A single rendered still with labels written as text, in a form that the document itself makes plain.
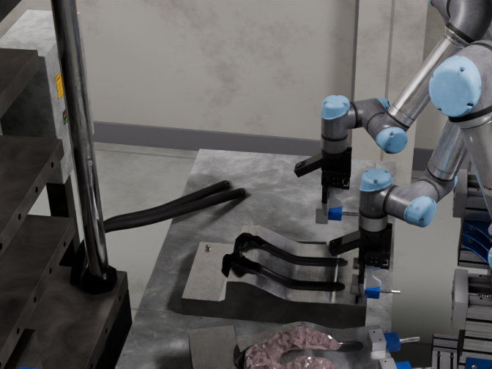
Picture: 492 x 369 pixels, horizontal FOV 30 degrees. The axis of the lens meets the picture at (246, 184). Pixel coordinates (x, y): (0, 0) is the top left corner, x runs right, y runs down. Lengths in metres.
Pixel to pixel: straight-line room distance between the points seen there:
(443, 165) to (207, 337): 0.72
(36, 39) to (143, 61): 2.17
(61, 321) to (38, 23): 0.83
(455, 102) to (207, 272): 0.95
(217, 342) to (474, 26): 1.02
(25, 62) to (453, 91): 1.00
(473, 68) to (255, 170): 1.32
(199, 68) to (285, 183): 1.65
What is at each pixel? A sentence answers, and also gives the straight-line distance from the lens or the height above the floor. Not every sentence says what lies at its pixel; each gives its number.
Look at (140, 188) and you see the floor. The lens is 4.55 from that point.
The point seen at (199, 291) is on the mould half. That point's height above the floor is 0.86.
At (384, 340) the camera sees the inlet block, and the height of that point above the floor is 0.88.
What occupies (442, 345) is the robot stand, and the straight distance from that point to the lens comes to 3.35.
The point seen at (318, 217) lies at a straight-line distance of 2.69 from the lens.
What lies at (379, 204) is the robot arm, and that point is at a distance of 2.27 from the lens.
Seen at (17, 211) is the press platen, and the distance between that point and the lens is 2.17.
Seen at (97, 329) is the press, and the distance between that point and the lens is 2.56.
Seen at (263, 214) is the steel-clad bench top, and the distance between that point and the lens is 2.92.
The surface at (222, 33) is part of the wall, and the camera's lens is 4.50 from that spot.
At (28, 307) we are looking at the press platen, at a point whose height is 1.03.
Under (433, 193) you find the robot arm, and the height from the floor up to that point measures 1.22.
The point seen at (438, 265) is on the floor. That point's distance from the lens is 4.07.
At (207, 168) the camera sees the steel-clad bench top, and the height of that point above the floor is 0.80.
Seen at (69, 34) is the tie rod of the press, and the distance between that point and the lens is 2.27.
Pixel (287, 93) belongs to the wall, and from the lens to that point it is 4.58.
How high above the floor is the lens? 2.47
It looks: 33 degrees down
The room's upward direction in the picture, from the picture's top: 1 degrees counter-clockwise
